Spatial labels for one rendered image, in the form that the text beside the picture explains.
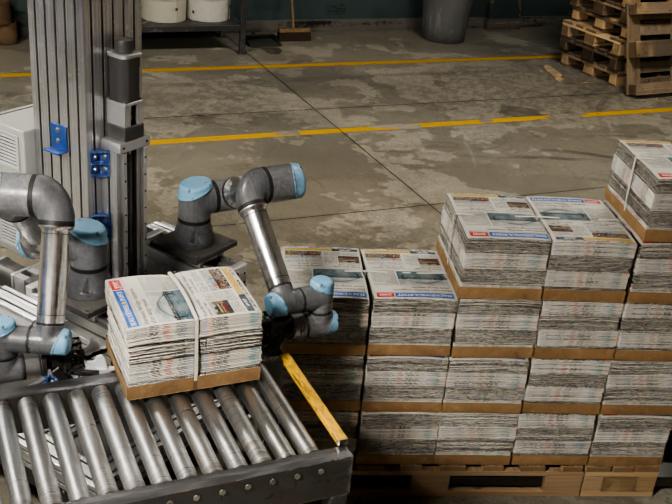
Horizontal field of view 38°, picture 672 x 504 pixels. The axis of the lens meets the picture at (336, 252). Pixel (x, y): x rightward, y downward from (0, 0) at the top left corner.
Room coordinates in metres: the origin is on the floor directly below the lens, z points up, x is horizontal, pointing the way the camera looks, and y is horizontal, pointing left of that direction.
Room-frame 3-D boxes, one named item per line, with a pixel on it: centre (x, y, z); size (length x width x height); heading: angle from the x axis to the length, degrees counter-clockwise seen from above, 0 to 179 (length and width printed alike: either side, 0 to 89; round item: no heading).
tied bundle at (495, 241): (3.06, -0.53, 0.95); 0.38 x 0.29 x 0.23; 8
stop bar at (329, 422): (2.24, 0.03, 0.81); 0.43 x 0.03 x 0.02; 26
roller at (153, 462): (2.05, 0.46, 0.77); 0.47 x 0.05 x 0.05; 26
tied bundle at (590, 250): (3.09, -0.82, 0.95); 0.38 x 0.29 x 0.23; 7
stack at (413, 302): (3.04, -0.40, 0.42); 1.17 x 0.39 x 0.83; 98
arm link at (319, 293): (2.63, 0.05, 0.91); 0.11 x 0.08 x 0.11; 123
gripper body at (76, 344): (2.30, 0.74, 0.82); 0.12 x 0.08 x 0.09; 116
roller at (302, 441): (2.22, 0.11, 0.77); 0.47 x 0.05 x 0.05; 26
